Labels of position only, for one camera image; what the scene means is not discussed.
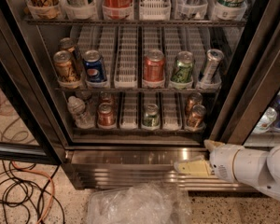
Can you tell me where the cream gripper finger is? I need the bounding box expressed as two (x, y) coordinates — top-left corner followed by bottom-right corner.
(174, 160), (212, 177)
(203, 139), (224, 152)

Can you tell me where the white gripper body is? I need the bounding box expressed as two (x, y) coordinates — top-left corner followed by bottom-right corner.
(210, 144), (244, 183)

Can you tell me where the orange soda can front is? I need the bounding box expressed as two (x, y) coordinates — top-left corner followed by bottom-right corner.
(187, 105), (206, 128)

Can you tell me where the orange soda can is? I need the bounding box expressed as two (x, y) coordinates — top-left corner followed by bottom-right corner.
(185, 92), (203, 114)
(187, 105), (206, 128)

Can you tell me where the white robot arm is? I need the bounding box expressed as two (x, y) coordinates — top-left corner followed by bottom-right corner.
(174, 140), (280, 202)

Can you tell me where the orange soda can rear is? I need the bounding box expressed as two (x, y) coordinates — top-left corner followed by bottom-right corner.
(185, 92), (203, 114)

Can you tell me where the white can right compartment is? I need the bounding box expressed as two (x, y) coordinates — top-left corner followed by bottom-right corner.
(253, 107), (277, 133)

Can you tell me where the green can bottom shelf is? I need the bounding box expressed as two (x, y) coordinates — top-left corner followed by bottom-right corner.
(142, 104), (160, 127)

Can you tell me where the green can shelf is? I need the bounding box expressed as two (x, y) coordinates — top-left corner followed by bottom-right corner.
(171, 51), (194, 83)
(142, 104), (160, 127)

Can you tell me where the green can middle shelf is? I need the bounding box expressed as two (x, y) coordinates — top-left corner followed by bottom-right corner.
(171, 51), (194, 83)

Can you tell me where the silver slim can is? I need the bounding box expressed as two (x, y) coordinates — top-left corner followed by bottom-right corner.
(199, 49), (224, 84)

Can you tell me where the red can middle shelf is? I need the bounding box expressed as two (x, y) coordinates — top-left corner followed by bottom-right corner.
(143, 49), (165, 82)

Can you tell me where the red can bottom front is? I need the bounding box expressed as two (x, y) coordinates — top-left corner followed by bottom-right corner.
(98, 103), (115, 126)

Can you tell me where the stainless steel fridge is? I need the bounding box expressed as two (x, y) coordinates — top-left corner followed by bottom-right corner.
(0, 0), (280, 191)

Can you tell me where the red can bottom rear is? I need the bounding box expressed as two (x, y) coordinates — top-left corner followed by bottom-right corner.
(99, 91), (115, 106)

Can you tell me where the blue pepsi can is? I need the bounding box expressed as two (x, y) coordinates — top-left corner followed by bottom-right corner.
(83, 49), (107, 83)

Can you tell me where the gold can middle front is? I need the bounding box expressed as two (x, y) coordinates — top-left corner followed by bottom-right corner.
(53, 50), (80, 83)

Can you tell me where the gold can middle rear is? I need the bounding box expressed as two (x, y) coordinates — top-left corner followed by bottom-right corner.
(59, 37), (81, 73)

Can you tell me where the clear plastic bag bin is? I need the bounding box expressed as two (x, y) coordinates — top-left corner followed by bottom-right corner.
(87, 182), (192, 224)

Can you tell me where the clear water bottle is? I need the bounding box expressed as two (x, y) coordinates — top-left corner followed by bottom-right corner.
(67, 96), (93, 129)

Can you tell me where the orange cable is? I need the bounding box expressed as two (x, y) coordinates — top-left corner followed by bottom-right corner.
(9, 161), (55, 224)

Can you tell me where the black cable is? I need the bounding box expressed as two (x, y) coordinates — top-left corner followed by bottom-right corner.
(0, 160), (66, 224)

